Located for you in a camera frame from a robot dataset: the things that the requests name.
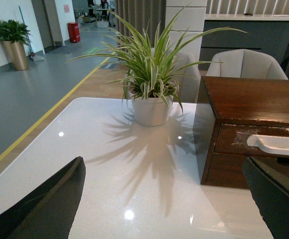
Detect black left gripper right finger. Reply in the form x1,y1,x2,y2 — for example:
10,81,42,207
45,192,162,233
242,157,289,239

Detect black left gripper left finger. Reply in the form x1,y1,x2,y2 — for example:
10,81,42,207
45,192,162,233
0,156,86,239

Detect wooden drawer with white handle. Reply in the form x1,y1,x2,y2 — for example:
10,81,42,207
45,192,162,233
213,124,289,156

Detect dark wooden drawer cabinet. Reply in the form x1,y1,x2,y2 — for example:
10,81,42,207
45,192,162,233
193,76,289,189

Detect grey armchair right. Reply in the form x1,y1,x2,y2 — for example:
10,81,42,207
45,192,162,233
206,49,288,80

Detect white plant pot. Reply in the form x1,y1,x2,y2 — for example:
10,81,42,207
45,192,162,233
128,91,173,126

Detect gold floor planter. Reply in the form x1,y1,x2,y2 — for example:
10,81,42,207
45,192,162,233
2,41,29,71

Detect grey armchair behind plant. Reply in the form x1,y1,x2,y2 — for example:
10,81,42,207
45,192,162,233
143,51,200,104

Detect grey counter cabinet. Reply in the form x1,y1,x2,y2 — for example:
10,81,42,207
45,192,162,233
199,16,289,63

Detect spider plant green leaves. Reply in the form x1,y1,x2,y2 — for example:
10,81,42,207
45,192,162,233
66,3,248,114

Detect green floor plant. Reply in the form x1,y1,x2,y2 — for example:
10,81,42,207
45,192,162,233
0,19,30,45

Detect red trash bin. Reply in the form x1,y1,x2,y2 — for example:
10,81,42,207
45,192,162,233
68,22,81,43

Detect broom with blue handle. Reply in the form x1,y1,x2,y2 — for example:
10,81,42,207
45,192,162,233
18,6,44,61

